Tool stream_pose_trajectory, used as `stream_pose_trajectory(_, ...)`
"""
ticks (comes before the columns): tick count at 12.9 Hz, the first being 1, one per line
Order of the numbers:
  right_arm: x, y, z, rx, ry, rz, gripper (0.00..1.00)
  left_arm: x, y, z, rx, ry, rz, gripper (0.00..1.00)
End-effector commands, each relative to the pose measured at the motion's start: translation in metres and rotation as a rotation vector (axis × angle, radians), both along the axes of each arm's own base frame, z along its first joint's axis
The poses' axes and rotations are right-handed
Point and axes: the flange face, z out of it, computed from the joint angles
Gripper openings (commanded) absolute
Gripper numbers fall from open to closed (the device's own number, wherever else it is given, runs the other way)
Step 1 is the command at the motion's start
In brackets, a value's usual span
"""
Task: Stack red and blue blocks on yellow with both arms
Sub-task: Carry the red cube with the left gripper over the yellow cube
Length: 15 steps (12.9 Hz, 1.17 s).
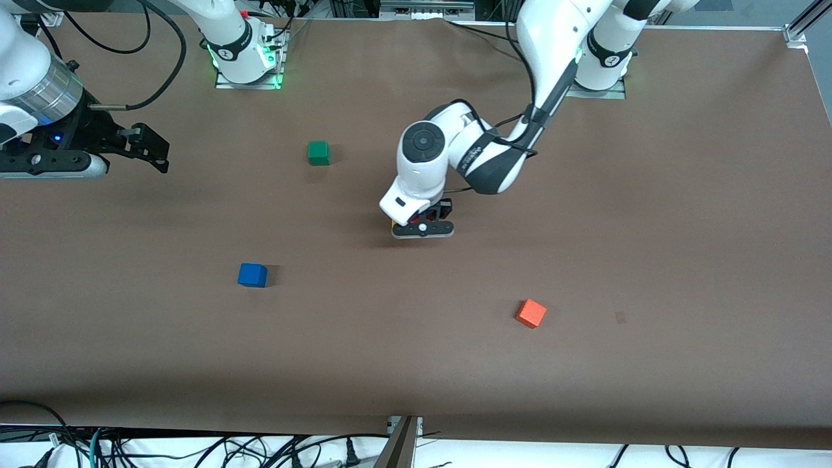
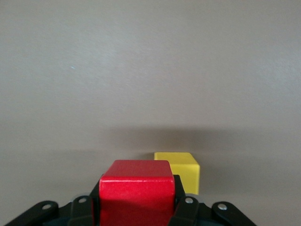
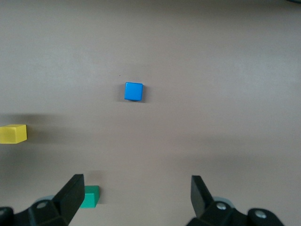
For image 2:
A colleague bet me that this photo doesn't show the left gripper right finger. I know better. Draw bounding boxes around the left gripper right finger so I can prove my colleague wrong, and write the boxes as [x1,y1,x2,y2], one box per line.
[169,174,258,226]

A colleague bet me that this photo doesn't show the brown paper table cover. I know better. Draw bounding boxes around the brown paper table cover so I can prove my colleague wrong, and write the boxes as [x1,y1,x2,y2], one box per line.
[0,0,301,226]

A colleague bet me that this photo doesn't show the yellow wooden block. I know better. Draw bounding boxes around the yellow wooden block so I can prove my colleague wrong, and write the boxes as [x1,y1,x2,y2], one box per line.
[154,152,201,195]

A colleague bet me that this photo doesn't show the red wooden block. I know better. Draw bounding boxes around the red wooden block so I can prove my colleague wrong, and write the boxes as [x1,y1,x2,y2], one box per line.
[99,159,176,226]

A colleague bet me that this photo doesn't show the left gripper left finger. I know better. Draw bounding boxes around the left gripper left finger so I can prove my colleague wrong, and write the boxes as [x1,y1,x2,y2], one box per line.
[4,174,102,226]

